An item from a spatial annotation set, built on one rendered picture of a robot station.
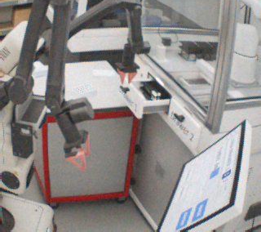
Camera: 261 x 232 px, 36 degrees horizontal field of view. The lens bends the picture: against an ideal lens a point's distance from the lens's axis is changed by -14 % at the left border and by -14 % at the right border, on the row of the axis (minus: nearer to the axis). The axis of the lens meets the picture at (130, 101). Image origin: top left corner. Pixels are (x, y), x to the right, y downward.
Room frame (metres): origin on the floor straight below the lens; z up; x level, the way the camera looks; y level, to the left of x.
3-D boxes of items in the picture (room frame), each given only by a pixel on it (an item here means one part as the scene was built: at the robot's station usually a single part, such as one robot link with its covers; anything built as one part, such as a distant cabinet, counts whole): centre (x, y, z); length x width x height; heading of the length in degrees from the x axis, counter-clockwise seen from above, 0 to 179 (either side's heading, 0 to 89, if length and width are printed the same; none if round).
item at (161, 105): (2.16, -0.18, 0.86); 0.40 x 0.26 x 0.06; 115
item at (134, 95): (2.07, 0.01, 0.87); 0.29 x 0.02 x 0.11; 25
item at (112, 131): (2.38, 0.32, 0.38); 0.62 x 0.58 x 0.76; 25
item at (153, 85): (2.16, -0.18, 0.87); 0.22 x 0.18 x 0.06; 115
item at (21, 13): (5.55, 1.64, 0.28); 0.41 x 0.32 x 0.28; 118
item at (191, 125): (1.85, -0.26, 0.87); 0.29 x 0.02 x 0.11; 25
